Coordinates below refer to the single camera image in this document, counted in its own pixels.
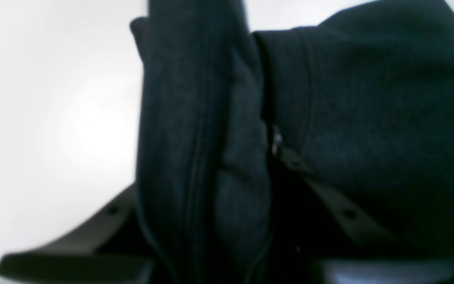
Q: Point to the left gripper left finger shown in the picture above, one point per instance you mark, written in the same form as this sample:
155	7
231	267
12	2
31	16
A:
108	248

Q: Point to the black t-shirt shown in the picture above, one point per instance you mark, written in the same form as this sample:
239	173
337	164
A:
365	98

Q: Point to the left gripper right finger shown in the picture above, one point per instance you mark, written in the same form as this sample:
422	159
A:
384	259

